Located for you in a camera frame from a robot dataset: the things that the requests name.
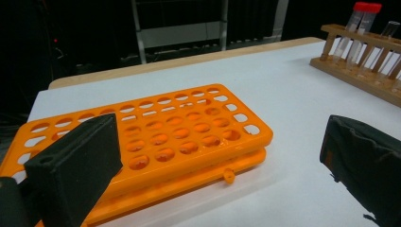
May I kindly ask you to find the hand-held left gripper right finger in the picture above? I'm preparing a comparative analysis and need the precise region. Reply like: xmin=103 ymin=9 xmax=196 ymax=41
xmin=319 ymin=113 xmax=401 ymax=227

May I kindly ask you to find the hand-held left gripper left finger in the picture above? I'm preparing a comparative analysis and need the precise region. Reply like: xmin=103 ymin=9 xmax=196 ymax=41
xmin=23 ymin=113 xmax=124 ymax=227

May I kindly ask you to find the wooden test tube rack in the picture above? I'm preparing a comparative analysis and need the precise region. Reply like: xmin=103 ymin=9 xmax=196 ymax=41
xmin=309 ymin=23 xmax=401 ymax=108

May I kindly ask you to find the orange plastic test tube rack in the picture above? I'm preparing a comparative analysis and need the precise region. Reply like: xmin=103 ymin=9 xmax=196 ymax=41
xmin=0 ymin=83 xmax=274 ymax=227

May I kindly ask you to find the blue-capped test tube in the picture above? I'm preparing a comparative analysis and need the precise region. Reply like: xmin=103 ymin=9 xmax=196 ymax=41
xmin=376 ymin=20 xmax=401 ymax=74

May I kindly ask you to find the red-capped test tube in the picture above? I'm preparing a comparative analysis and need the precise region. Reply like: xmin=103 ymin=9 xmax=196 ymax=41
xmin=333 ymin=1 xmax=368 ymax=62
xmin=346 ymin=3 xmax=383 ymax=65

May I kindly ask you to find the grey metal stand frame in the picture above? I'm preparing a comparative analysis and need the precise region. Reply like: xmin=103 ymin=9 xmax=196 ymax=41
xmin=131 ymin=0 xmax=289 ymax=64

